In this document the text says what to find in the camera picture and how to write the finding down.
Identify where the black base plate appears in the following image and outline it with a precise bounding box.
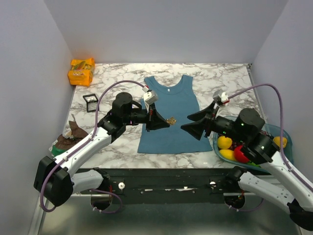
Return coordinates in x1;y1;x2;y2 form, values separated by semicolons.
50;167;255;205

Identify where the black brooch box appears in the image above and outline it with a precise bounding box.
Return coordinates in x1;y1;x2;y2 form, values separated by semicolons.
83;94;98;113

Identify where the orange snack packet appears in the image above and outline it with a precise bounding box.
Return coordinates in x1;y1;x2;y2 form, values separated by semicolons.
67;58;95;87

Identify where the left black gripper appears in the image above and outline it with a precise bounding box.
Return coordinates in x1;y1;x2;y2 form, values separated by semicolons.
123;103;170;133

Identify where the yellow lemon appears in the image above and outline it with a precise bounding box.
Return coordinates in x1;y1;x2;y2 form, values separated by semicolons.
219;149;237;162
217;136;233;149

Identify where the red apple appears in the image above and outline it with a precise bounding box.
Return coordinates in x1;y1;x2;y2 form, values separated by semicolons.
234;145;249;164

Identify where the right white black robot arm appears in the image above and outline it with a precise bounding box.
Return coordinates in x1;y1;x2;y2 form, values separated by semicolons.
181;103;313;231

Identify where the gold red brooch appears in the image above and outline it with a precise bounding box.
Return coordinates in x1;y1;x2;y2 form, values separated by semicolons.
166;117;177;125

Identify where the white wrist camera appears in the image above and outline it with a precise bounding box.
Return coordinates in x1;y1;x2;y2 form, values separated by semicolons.
142;86;158;111
213;90;229;107

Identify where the yellow lemon upper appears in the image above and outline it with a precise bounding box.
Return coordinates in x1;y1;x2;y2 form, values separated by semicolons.
217;136;233;149

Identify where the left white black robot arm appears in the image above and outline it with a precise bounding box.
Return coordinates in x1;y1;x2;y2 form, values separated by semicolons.
34;91;169;207

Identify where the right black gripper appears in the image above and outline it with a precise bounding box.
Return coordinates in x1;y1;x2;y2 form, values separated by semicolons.
180;100;246;142

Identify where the blue tank top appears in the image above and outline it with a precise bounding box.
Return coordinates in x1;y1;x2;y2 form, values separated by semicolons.
137;75;212;154

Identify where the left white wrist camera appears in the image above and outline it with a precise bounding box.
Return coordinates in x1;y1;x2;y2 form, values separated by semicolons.
142;86;158;111

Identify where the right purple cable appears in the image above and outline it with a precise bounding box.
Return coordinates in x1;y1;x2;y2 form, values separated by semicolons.
227;83;313;191

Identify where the yellow lemon lower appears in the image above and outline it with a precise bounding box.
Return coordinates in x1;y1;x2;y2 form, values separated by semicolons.
219;149;237;162

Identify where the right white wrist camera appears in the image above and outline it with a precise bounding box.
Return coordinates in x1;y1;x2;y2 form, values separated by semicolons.
213;90;229;107

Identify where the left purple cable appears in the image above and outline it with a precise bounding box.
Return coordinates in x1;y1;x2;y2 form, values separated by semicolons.
40;80;147;212

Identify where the purple cable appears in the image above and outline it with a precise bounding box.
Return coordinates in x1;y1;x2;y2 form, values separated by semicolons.
40;80;147;212
227;83;313;191

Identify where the brown green snack bag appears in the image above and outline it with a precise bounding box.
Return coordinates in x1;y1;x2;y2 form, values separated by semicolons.
49;115;88;156

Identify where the teal glass fruit bowl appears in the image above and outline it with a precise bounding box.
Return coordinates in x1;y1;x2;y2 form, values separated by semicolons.
213;116;293;169

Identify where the green toy with black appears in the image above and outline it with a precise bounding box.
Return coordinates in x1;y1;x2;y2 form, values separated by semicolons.
247;161;260;167

